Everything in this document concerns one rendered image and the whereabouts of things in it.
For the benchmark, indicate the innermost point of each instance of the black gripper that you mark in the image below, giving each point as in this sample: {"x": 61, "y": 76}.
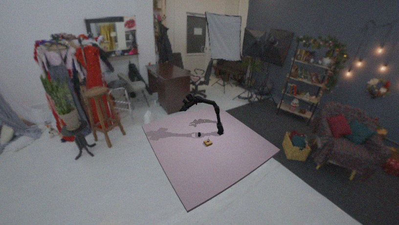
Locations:
{"x": 185, "y": 107}

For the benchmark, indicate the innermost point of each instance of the tan wooden block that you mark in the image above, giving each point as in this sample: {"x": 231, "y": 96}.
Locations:
{"x": 207, "y": 143}

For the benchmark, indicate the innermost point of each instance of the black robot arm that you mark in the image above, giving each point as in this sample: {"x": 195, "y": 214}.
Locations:
{"x": 197, "y": 99}

